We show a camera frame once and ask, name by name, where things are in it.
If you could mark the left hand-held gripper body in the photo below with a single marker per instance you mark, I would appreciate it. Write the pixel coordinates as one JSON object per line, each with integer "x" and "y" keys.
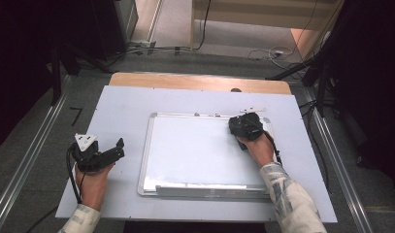
{"x": 86, "y": 157}

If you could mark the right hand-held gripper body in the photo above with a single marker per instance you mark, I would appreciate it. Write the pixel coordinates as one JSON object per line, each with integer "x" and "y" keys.
{"x": 246, "y": 126}

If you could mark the metal-framed whiteboard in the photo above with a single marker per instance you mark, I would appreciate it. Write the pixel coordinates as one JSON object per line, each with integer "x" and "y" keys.
{"x": 191, "y": 152}

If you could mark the person's right hand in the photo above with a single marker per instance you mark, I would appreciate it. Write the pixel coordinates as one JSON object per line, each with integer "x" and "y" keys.
{"x": 259, "y": 150}

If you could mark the person's left hand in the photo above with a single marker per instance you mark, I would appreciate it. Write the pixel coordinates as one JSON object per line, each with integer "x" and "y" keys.
{"x": 93, "y": 187}

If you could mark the white table cover sheet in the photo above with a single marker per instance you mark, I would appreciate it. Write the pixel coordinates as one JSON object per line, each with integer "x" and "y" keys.
{"x": 120, "y": 110}

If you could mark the wooden table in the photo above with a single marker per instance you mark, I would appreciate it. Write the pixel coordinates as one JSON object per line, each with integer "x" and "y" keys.
{"x": 185, "y": 81}

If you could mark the black stand legs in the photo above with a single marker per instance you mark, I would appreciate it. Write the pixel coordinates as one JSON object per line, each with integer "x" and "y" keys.
{"x": 321, "y": 84}
{"x": 57, "y": 77}

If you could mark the grey power strip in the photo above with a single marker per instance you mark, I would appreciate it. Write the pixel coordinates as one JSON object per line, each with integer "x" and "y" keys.
{"x": 141, "y": 43}

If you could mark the light wooden furniture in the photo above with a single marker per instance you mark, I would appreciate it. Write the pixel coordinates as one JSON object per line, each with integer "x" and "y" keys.
{"x": 250, "y": 13}

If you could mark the black cabinet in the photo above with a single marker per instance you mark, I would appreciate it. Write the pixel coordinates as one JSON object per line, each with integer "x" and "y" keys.
{"x": 109, "y": 29}

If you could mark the dark curtain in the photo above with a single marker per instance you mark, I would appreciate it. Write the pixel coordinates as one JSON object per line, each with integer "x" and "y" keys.
{"x": 17, "y": 64}
{"x": 376, "y": 81}

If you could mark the aluminium floor rail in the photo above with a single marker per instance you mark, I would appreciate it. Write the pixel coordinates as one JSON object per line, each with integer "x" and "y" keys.
{"x": 30, "y": 152}
{"x": 344, "y": 181}

